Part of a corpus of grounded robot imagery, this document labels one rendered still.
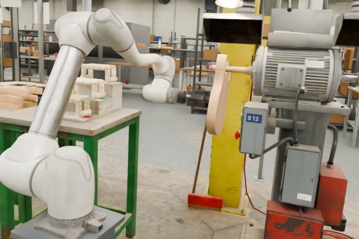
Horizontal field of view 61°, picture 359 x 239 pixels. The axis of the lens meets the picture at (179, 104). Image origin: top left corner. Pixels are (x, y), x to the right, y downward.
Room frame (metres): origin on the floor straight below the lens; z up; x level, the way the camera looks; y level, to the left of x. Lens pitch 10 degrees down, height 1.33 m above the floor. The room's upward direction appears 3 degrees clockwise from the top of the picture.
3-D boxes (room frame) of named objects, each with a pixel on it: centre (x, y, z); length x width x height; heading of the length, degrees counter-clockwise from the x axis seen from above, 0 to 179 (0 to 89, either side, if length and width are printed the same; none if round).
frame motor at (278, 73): (1.50, -0.55, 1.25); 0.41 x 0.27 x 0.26; 74
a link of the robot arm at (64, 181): (1.00, 0.37, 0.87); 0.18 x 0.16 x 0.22; 69
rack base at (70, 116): (1.65, 0.61, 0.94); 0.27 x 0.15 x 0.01; 77
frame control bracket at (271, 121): (1.35, -0.42, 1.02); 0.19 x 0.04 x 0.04; 164
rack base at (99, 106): (1.80, 0.57, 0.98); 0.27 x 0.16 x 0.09; 77
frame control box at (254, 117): (1.29, -0.40, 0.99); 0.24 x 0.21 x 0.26; 74
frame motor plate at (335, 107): (1.48, -0.62, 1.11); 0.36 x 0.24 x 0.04; 74
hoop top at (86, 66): (1.92, 0.54, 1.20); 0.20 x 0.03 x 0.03; 76
